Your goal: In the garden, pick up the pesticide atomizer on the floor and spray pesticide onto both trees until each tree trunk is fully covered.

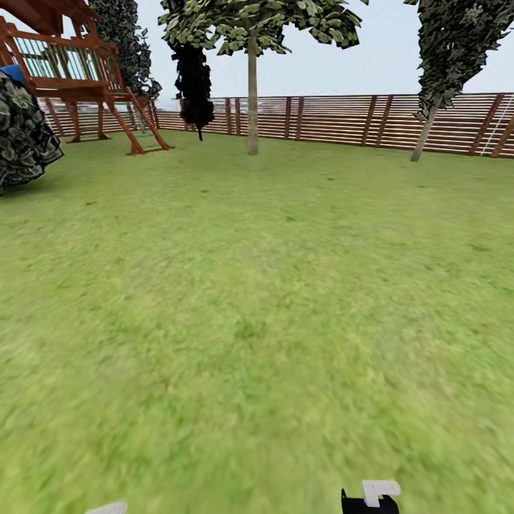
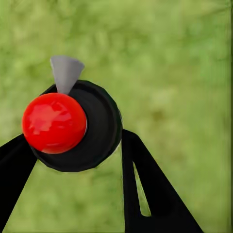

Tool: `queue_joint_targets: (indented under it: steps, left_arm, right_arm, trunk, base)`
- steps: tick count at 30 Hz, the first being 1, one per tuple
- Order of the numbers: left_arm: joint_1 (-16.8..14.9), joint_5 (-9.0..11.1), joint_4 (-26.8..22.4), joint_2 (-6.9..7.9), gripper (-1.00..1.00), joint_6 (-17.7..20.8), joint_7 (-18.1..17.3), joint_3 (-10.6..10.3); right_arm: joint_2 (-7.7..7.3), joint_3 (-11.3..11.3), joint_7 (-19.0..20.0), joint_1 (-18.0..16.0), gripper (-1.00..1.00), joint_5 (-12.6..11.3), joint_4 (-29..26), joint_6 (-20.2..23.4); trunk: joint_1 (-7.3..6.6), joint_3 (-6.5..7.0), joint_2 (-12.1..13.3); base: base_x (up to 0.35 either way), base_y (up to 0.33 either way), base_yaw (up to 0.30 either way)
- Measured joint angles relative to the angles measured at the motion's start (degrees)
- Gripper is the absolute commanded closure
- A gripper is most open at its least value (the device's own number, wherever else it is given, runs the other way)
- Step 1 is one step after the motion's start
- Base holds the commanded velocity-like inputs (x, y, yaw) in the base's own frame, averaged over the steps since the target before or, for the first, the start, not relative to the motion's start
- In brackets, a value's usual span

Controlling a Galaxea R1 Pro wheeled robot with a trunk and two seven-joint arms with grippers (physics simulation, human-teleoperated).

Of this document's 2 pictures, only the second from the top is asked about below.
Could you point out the pesticide atomizer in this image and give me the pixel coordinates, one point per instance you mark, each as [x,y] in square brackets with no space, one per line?
[75,124]

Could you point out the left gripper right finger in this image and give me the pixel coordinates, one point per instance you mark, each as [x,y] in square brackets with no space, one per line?
[169,213]

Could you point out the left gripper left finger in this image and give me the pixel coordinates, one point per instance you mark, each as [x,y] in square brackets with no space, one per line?
[16,163]

